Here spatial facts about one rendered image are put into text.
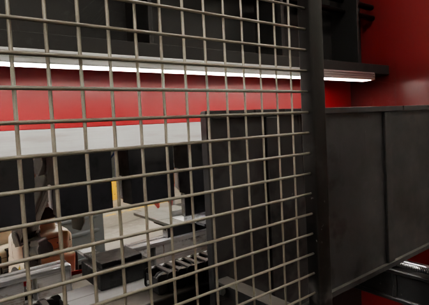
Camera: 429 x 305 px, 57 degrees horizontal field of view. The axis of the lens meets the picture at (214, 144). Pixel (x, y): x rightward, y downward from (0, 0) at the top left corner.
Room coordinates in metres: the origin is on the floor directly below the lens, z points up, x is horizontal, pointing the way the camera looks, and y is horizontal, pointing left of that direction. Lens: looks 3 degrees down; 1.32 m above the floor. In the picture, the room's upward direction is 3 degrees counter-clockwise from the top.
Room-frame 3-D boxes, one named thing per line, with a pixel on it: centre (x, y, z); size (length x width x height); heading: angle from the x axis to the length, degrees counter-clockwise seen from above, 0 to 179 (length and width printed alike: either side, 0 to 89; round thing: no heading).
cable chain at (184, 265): (0.86, -0.01, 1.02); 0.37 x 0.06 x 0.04; 128
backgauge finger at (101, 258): (0.94, 0.28, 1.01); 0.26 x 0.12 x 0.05; 38
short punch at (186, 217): (1.31, 0.07, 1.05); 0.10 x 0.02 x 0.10; 128
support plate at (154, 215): (1.42, 0.16, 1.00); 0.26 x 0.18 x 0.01; 38
